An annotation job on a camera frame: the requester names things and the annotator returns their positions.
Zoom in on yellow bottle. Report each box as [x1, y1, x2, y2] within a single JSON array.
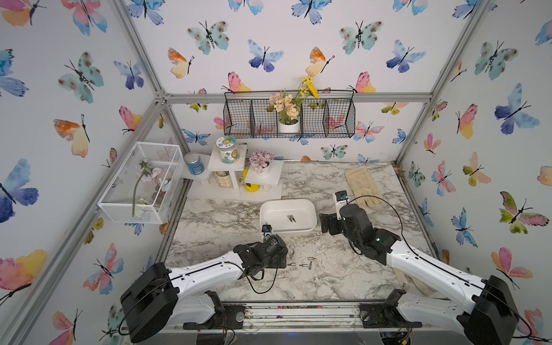
[[242, 168, 260, 193]]

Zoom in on beige work glove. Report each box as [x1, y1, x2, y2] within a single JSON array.
[[344, 168, 382, 208]]

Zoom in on beige jar under shelf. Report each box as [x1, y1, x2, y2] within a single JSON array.
[[215, 171, 234, 188]]

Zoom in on artificial pink flower stem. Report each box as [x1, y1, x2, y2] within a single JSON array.
[[131, 158, 162, 217]]

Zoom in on white tiered wooden shelf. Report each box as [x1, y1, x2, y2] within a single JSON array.
[[182, 144, 284, 203]]

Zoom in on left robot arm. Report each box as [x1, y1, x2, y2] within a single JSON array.
[[120, 235, 288, 344]]

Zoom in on flower pot in basket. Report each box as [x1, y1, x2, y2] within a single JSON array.
[[266, 76, 319, 135]]

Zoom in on white wire mesh cage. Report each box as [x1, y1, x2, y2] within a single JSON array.
[[98, 142, 184, 224]]

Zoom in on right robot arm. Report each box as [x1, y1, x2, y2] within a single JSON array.
[[319, 204, 520, 344]]

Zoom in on white plastic storage box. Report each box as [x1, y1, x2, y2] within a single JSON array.
[[260, 199, 318, 236]]

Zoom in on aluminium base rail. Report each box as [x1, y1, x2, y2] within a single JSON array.
[[124, 295, 469, 343]]

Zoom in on green lidded jar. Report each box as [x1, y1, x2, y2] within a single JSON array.
[[216, 135, 239, 164]]

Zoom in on blue tin can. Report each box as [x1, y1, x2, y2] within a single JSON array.
[[184, 152, 205, 175]]

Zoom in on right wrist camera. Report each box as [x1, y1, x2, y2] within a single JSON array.
[[334, 191, 349, 212]]

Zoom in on black wire wall basket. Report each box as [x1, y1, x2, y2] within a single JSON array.
[[223, 89, 356, 139]]

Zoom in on pink flowers in pot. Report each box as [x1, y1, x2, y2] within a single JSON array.
[[250, 151, 274, 175]]

